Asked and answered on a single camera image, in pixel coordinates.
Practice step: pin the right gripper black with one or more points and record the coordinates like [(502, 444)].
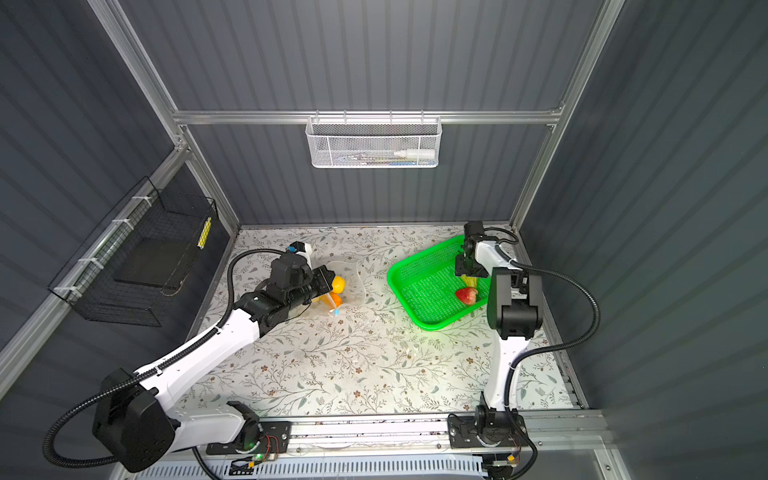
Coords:
[(461, 268)]

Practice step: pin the clear zip top bag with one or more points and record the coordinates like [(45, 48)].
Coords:
[(353, 296)]

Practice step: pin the yellow green toy pear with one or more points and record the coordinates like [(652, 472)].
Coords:
[(471, 282)]

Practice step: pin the white bottle in basket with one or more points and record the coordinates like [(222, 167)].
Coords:
[(416, 155)]

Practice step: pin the yellow toy lemon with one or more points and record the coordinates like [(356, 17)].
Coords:
[(338, 285)]

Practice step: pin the black pad in basket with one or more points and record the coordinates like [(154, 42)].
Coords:
[(158, 263)]

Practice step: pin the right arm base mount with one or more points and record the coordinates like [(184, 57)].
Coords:
[(495, 431)]

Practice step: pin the black wire mesh basket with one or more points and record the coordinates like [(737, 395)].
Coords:
[(87, 285)]

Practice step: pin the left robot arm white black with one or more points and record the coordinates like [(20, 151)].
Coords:
[(138, 421)]

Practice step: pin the white wire mesh basket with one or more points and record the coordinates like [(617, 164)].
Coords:
[(368, 142)]

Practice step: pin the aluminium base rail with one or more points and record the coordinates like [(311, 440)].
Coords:
[(410, 434)]

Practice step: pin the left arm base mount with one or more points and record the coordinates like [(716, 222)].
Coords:
[(266, 438)]

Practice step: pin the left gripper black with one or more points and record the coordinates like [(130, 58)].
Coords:
[(324, 283)]

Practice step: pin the red toy apple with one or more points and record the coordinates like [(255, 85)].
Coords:
[(467, 295)]

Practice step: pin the green plastic basket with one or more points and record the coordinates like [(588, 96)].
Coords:
[(425, 285)]

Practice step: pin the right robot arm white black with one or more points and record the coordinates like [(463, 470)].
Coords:
[(512, 313)]

